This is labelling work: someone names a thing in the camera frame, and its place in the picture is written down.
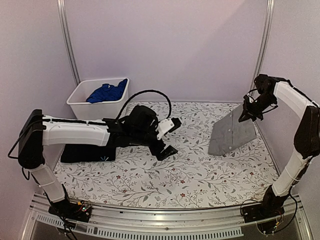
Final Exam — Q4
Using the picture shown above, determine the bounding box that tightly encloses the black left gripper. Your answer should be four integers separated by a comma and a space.
131, 121, 178, 161

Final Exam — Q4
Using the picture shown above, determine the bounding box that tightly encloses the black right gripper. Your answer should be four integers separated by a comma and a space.
240, 93, 277, 123

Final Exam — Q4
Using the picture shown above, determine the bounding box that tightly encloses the grey garment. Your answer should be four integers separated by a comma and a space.
208, 105, 257, 156

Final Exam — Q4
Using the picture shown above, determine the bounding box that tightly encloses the black t-shirt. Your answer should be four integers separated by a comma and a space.
60, 144, 116, 164

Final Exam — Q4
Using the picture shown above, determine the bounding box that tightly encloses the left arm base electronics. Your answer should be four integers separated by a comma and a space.
48, 199, 92, 223

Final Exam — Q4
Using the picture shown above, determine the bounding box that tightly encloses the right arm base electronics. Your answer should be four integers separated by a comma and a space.
240, 199, 285, 236

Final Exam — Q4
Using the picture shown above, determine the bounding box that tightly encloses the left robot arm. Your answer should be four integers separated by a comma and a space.
7, 105, 181, 217

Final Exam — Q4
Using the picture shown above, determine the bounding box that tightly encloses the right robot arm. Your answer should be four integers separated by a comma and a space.
238, 74, 320, 218

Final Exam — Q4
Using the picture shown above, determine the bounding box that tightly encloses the white plastic laundry bin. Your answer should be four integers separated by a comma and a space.
66, 77, 130, 120

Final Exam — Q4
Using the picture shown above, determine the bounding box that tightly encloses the floral tablecloth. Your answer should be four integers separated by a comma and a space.
53, 102, 278, 209

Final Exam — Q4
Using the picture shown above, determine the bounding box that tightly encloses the blue garment in bin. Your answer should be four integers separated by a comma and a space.
86, 78, 128, 104

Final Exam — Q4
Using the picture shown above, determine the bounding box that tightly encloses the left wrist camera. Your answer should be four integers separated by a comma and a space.
129, 104, 182, 141

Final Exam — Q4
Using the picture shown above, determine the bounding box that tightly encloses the right aluminium frame post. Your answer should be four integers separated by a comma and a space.
251, 0, 275, 88

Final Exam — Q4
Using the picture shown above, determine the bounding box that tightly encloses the aluminium frame post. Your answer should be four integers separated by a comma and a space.
56, 0, 81, 86
251, 0, 275, 88

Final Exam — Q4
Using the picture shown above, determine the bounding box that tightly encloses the aluminium front rail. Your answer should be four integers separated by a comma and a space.
20, 193, 315, 240

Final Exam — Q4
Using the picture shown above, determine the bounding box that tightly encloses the left aluminium frame post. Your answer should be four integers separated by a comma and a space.
56, 0, 81, 86

